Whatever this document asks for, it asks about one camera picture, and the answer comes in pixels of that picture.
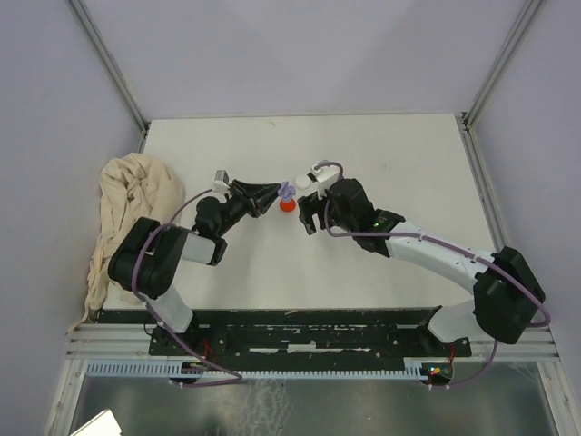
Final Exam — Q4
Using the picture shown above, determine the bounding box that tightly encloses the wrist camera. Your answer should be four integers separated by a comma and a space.
212, 170, 230, 194
307, 160, 344, 193

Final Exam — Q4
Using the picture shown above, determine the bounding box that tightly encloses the white earbud charging case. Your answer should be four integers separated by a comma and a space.
295, 174, 312, 191

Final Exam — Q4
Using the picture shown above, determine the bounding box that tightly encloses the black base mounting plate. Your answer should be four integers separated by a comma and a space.
148, 310, 473, 358

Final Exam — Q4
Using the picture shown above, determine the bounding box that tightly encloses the slotted cable duct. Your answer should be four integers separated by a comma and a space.
85, 357, 432, 379

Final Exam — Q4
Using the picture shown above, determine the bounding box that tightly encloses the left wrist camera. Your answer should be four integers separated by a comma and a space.
212, 170, 230, 194

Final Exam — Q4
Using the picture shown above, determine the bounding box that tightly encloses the white paper sheet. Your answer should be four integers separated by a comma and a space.
71, 409, 123, 436

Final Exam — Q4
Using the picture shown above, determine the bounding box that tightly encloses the cream crumpled cloth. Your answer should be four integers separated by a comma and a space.
67, 153, 185, 332

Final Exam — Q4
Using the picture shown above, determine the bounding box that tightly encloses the orange earbud charging case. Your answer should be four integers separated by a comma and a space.
279, 199, 296, 213

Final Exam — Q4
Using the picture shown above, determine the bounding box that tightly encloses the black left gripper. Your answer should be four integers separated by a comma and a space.
216, 179, 282, 237

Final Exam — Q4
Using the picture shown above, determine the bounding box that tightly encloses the lilac earbud charging case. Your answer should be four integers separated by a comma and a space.
278, 182, 296, 203

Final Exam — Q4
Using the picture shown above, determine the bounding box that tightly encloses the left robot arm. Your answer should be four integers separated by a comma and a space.
107, 180, 281, 354

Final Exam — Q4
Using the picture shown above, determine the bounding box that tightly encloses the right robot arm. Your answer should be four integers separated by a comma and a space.
295, 173, 546, 355

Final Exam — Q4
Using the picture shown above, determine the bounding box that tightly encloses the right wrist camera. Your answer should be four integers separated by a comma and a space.
307, 160, 344, 193

